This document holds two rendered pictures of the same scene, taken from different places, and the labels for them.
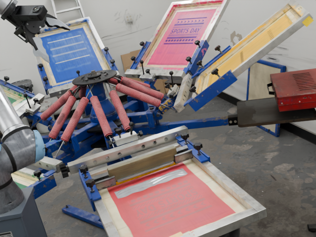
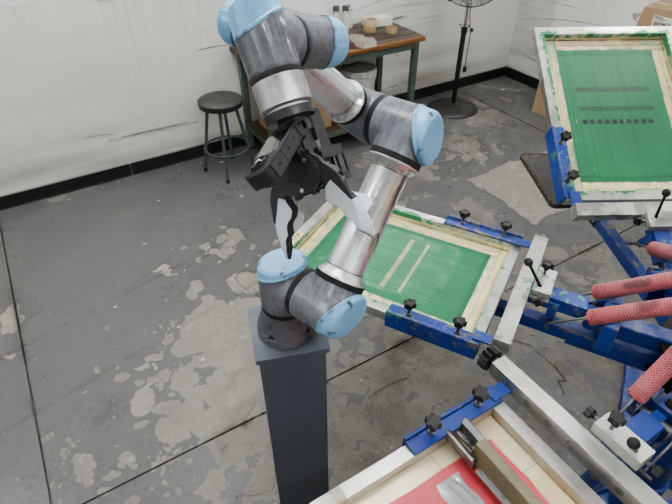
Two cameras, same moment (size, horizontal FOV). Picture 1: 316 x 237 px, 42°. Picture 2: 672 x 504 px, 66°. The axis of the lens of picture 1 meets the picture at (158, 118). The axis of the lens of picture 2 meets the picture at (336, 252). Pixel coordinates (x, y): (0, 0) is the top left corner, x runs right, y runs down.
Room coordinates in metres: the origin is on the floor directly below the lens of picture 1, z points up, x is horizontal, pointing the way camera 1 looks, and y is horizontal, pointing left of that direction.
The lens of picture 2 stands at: (1.25, -0.27, 2.18)
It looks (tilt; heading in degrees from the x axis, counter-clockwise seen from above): 39 degrees down; 75
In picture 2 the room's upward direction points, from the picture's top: straight up
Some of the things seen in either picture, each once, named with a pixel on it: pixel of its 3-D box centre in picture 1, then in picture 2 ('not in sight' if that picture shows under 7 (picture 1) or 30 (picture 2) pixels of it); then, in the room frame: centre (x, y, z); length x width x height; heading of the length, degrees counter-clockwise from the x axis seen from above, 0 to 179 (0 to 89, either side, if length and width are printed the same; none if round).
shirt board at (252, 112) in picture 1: (205, 121); not in sight; (2.45, -0.30, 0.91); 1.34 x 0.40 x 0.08; 77
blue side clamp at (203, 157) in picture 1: (193, 153); not in sight; (1.91, -0.15, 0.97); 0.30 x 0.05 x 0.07; 17
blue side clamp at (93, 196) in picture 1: (90, 189); (453, 424); (1.75, 0.39, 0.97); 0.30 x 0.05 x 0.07; 17
